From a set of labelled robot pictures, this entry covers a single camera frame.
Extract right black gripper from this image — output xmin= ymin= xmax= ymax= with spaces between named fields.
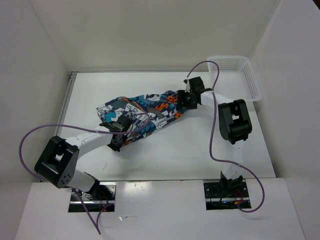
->
xmin=176 ymin=89 xmax=197 ymax=110

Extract colourful patterned shorts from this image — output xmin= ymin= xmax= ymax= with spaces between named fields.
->
xmin=96 ymin=90 xmax=188 ymax=149

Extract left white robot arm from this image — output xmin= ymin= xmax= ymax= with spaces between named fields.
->
xmin=34 ymin=115 xmax=133 ymax=200

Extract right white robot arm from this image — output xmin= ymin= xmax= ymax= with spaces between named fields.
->
xmin=177 ymin=77 xmax=252 ymax=197

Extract white plastic basket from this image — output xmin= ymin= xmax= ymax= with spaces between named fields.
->
xmin=207 ymin=55 xmax=263 ymax=103

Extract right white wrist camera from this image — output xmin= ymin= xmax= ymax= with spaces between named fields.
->
xmin=183 ymin=78 xmax=192 ymax=93

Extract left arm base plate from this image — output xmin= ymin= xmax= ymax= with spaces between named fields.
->
xmin=68 ymin=181 xmax=117 ymax=213

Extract aluminium table edge rail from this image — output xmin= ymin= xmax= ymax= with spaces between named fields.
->
xmin=58 ymin=71 xmax=79 ymax=124

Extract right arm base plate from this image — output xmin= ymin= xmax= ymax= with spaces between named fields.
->
xmin=203 ymin=179 xmax=251 ymax=211

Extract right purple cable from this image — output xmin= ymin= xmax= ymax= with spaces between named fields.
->
xmin=185 ymin=59 xmax=266 ymax=213

